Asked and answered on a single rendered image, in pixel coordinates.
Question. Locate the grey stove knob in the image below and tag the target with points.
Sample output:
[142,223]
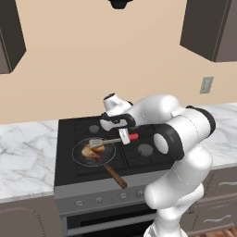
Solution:
[79,203]
[140,193]
[99,200]
[123,195]

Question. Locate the brown drawer front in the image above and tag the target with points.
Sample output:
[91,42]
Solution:
[213,213]
[223,177]

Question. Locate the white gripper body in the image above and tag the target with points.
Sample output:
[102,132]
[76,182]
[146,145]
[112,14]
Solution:
[124,136]

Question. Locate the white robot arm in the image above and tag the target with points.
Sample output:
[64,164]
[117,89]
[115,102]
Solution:
[182,182]

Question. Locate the browned chicken piece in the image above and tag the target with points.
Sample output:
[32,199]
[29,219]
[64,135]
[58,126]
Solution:
[89,152]

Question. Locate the black oven door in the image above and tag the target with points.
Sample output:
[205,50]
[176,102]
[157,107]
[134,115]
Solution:
[108,233]

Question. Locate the brown base cupboard door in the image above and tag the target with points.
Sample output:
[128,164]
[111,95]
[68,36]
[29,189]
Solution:
[27,219]

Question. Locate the grey wall socket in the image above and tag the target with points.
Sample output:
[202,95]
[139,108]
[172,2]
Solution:
[206,85]

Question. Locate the black range hood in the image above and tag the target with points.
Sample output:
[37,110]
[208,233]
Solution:
[119,3]

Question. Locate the black and grey stove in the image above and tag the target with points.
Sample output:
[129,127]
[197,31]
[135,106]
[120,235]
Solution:
[92,183]

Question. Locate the dark brown wall cupboard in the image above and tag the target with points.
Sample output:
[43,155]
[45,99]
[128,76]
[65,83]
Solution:
[9,37]
[206,27]

